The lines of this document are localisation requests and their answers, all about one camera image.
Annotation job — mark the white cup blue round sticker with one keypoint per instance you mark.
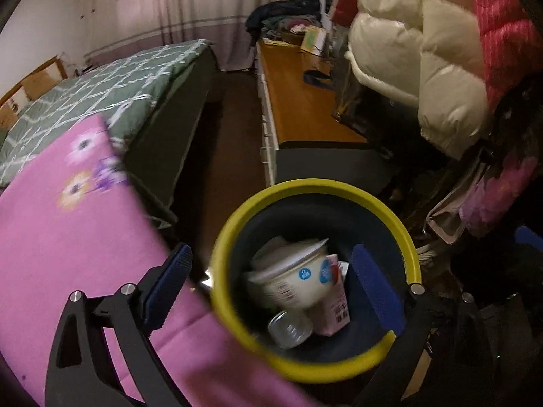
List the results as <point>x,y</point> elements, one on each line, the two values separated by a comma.
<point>292,284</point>

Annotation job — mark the navy bin yellow rim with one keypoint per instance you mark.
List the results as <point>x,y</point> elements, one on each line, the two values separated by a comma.
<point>297,220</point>

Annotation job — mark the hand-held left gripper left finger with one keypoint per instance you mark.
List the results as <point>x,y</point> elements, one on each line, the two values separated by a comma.
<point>169,280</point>

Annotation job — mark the pale green small box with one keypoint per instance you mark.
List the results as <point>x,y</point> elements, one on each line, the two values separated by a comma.
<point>313,39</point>

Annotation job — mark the dark transparent plastic cover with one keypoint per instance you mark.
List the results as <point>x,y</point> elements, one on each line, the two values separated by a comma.
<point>365,110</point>

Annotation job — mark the wooden bed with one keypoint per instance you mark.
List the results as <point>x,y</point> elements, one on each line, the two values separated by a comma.
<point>178,135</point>

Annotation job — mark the clear plastic lid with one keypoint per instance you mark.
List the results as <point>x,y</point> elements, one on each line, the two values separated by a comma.
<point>290,328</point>

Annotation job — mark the beige handbag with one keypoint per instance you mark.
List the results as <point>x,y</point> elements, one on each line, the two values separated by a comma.
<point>445,224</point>

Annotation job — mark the dark blue cloth item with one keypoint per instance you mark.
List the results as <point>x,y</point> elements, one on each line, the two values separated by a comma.
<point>318,78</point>

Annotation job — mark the pink white drink carton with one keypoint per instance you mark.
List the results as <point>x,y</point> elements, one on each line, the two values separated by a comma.
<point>335,313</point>

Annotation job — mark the mixed clothes heap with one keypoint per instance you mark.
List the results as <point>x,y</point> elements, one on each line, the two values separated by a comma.
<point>280,12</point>

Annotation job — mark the pink beige curtain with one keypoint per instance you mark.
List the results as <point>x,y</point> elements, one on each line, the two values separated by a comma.
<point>191,4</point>

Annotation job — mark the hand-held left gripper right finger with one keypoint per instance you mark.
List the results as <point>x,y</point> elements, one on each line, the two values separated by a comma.
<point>375,284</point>

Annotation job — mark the white puffer jacket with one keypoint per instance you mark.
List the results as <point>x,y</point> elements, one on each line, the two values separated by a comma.
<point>445,51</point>

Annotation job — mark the pink cloth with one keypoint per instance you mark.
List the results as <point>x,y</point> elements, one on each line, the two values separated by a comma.
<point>496,195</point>

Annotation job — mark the green checked duvet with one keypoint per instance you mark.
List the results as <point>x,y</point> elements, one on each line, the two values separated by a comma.
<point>106,84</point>

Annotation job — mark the pink red fleece jacket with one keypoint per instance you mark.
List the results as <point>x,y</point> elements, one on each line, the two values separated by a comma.
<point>505,29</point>

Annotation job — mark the wooden desk cabinet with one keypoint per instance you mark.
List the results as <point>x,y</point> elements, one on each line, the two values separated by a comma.
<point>301,110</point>

